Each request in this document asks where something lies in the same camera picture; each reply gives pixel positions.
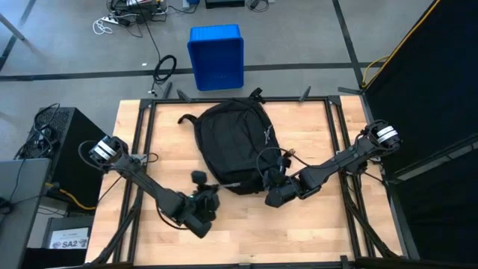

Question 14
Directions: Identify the black backpack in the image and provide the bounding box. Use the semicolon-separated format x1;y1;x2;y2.
177;87;296;196

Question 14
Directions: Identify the blue plastic bin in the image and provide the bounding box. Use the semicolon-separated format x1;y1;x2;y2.
187;24;245;92

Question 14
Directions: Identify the black box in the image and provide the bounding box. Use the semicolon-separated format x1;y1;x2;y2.
40;215;94;269

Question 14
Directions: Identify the white SA2 label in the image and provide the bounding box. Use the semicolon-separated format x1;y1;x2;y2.
48;226;90;250

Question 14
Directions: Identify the black computer tower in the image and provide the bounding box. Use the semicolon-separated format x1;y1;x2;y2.
22;107;108;210

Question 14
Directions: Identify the black partition curtain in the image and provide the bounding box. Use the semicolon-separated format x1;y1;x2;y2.
364;0;478;269

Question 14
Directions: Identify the black flat device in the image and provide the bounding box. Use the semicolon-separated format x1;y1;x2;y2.
205;0;246;10

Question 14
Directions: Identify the grey desk top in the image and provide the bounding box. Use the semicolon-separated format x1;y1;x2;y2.
0;158;52;269

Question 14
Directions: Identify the white power strip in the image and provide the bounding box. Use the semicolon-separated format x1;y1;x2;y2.
102;13;131;26

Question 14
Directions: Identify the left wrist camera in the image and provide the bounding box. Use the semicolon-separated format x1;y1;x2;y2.
190;170;209;188

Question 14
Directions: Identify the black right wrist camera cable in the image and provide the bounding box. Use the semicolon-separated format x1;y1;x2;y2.
256;146;311;177

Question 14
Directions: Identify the yellow cable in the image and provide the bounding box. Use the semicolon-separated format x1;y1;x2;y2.
361;0;442;90
44;182;97;211

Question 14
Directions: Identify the black coiled floor cable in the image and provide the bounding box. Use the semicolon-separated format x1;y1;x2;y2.
150;54;179;95

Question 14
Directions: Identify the white cable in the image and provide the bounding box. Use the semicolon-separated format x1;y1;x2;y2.
92;16;114;36

